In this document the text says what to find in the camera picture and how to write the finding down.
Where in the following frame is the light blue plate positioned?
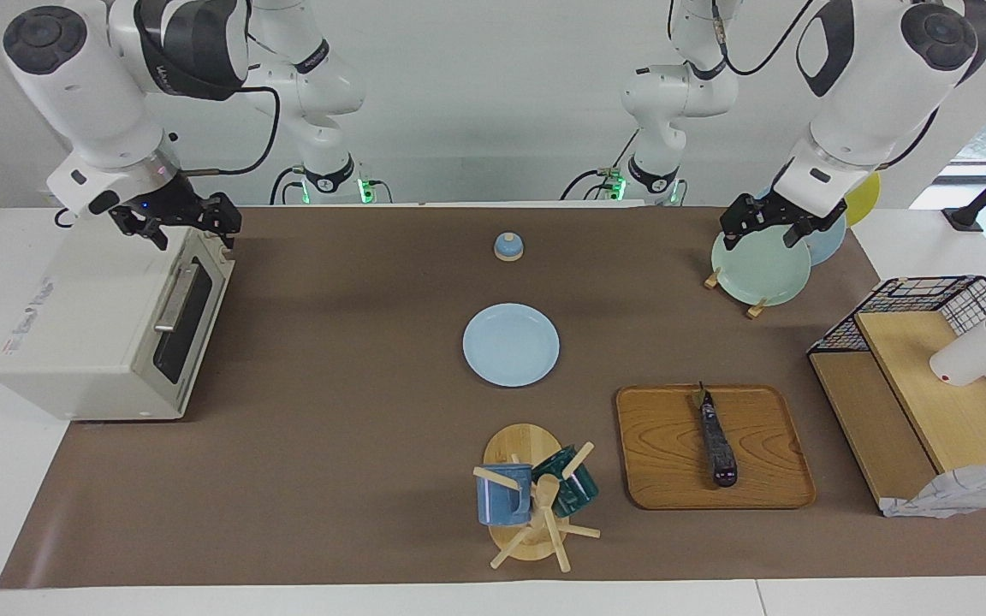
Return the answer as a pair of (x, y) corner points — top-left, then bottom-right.
(462, 303), (561, 388)

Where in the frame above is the dark purple eggplant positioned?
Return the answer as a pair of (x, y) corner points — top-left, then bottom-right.
(695, 382), (739, 489)

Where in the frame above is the glass oven door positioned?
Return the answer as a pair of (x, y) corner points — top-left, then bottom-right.
(149, 244), (235, 410)

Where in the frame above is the black wire basket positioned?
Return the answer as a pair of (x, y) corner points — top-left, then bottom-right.
(807, 275), (986, 454)

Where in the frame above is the dark wooden shelf board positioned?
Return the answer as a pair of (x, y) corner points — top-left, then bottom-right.
(808, 351), (939, 512)

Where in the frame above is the wooden plate rack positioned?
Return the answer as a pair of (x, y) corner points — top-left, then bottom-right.
(704, 267), (769, 320)

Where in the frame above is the brown wooden tray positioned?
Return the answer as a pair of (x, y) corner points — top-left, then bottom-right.
(615, 385), (817, 511)

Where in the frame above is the white toaster oven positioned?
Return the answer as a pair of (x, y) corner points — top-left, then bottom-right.
(0, 222), (235, 422)

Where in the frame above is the mint green plate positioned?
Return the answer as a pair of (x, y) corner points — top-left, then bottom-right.
(710, 224), (813, 307)

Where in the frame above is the wooden mug tree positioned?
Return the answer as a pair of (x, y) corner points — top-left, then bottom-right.
(472, 423), (602, 572)

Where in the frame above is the blue mug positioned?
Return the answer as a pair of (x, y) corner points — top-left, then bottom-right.
(476, 463), (534, 526)

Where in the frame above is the brown table mat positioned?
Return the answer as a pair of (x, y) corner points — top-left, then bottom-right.
(0, 205), (986, 589)

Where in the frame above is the white cup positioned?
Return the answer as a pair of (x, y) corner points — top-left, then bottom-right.
(929, 318), (986, 388)

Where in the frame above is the dark teal mug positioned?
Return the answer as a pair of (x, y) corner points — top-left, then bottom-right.
(532, 445), (599, 518)

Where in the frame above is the yellow plate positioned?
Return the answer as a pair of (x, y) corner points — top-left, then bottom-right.
(842, 171), (882, 228)

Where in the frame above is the light wooden board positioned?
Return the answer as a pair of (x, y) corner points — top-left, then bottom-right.
(854, 310), (986, 474)

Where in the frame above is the checkered grey cloth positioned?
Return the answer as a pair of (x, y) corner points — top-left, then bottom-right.
(880, 460), (986, 519)

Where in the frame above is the pale blue upright plate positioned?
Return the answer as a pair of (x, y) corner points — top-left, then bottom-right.
(754, 182), (847, 266)

